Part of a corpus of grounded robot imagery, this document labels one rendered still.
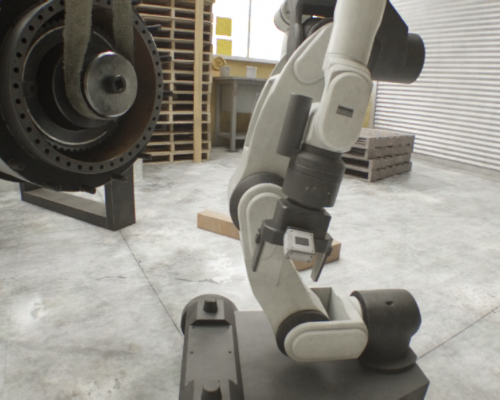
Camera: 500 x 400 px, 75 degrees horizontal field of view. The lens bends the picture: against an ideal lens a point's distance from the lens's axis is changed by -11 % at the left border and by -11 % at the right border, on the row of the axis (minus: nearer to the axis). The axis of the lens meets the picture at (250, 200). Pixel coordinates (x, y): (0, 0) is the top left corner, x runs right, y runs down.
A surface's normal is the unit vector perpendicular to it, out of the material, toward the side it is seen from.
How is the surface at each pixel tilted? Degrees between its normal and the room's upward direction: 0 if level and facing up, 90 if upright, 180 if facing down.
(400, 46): 90
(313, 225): 90
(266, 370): 0
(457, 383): 0
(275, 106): 115
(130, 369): 0
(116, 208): 90
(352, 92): 90
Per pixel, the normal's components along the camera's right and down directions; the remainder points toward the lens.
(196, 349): 0.04, -0.96
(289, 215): 0.10, 0.29
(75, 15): 0.49, 0.33
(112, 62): 0.83, 0.19
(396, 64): 0.07, 0.66
